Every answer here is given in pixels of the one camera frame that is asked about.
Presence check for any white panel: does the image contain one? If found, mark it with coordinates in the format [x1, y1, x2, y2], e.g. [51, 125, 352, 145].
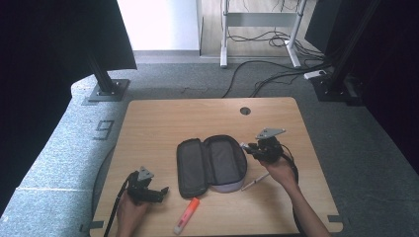
[116, 0, 203, 52]

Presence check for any black curtain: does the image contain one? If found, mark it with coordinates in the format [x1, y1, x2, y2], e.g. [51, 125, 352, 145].
[304, 0, 419, 177]
[0, 0, 138, 216]

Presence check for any white desk frame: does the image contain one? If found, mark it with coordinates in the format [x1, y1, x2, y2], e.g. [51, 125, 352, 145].
[219, 0, 309, 69]

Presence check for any dark grey pencil case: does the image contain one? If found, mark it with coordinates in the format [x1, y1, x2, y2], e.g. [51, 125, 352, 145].
[176, 134, 249, 199]

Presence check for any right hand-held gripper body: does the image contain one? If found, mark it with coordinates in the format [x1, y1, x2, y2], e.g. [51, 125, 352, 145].
[255, 127, 287, 164]

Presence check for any person's left hand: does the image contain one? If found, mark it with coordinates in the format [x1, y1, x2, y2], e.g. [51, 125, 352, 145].
[116, 192, 150, 237]

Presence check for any grey tape piece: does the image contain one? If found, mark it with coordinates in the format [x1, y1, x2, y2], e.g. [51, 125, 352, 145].
[79, 220, 105, 232]

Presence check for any white power strip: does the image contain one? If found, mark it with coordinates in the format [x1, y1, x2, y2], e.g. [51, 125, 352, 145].
[303, 69, 328, 81]

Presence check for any bundle of black floor cables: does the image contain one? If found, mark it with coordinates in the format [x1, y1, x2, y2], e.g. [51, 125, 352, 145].
[249, 67, 330, 99]

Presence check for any left hand-held gripper cable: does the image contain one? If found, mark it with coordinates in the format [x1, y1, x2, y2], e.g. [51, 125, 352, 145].
[103, 171, 136, 237]

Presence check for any black metal stand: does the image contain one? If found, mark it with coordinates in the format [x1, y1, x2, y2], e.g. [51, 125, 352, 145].
[86, 48, 131, 103]
[310, 0, 365, 104]

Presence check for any person's right hand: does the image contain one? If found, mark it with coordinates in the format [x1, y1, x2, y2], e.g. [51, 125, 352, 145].
[259, 155, 297, 192]

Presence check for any silver pen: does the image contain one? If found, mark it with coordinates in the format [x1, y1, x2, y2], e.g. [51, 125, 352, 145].
[240, 172, 271, 192]

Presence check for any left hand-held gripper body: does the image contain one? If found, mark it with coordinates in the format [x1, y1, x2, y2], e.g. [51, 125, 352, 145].
[126, 166, 164, 205]

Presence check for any right hand-held gripper cable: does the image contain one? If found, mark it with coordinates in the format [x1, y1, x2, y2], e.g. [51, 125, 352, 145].
[279, 143, 308, 235]

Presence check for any long black floor cable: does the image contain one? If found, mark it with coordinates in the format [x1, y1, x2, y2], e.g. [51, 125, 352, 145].
[221, 59, 305, 99]

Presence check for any tangle of cables under desk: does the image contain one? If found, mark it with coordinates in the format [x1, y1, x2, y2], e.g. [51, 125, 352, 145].
[226, 29, 325, 62]

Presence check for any orange highlighter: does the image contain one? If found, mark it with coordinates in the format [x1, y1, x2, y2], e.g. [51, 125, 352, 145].
[173, 197, 201, 235]

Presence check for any hand-held gripper cable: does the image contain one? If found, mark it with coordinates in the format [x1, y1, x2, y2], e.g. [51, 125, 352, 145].
[103, 171, 136, 237]
[279, 143, 308, 235]

